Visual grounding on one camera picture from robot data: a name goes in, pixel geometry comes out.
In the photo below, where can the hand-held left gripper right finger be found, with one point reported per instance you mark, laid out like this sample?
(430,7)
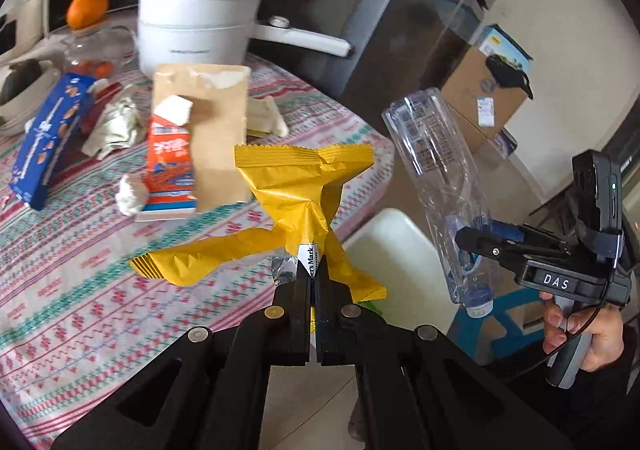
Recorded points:
(331,325)

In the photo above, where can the small crumpled tissue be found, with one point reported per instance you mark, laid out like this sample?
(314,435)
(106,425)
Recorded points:
(131,195)

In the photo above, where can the brown paper bag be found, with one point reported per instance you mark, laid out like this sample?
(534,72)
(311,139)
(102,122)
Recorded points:
(220,140)

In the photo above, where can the orange fruit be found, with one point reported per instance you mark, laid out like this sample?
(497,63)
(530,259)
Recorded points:
(87,9)

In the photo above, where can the clear plastic bottle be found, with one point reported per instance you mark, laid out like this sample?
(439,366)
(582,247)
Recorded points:
(435,155)

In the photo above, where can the person's right hand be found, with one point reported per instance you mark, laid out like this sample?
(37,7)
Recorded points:
(602,335)

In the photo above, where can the yellow snack wrapper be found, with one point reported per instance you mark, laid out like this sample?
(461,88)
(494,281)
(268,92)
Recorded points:
(295,190)

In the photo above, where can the blue printed box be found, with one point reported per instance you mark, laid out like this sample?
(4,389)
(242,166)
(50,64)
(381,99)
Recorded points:
(505,50)

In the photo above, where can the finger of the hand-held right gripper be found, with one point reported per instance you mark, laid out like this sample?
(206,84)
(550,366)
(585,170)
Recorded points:
(492,247)
(530,236)

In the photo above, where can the large cardboard box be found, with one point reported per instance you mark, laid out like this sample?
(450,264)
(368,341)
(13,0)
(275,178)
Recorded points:
(475,85)

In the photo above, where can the glass teapot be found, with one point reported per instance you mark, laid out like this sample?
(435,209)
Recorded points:
(120,43)

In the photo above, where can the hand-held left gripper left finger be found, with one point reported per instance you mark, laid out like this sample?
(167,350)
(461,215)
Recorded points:
(300,320)

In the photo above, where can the grey refrigerator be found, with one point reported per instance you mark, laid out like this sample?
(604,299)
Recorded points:
(400,30)

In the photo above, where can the blue stool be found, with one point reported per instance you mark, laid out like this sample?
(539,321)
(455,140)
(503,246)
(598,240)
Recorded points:
(505,315)

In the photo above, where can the patterned tablecloth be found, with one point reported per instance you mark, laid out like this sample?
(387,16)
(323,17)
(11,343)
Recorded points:
(75,290)

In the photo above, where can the large crumpled tissue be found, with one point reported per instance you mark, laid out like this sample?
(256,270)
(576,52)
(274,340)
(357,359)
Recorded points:
(117,128)

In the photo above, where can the white bowl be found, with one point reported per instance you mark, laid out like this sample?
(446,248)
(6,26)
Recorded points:
(42,95)

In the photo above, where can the white electric cooking pot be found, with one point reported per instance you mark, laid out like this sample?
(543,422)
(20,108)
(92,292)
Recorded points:
(195,30)

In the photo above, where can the blue biscuit box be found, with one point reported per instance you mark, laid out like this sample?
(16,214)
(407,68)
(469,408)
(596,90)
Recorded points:
(50,135)

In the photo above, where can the small red tomato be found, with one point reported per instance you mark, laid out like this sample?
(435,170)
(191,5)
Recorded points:
(103,69)
(82,64)

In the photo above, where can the dark green avocado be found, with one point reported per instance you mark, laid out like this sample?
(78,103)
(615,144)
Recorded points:
(17,80)

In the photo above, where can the white trash bin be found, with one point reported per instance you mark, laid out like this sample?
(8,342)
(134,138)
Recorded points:
(395,255)

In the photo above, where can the person's right forearm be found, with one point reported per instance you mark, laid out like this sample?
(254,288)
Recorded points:
(600,410)

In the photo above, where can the orange milk carton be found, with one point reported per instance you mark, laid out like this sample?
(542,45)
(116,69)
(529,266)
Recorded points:
(167,165)

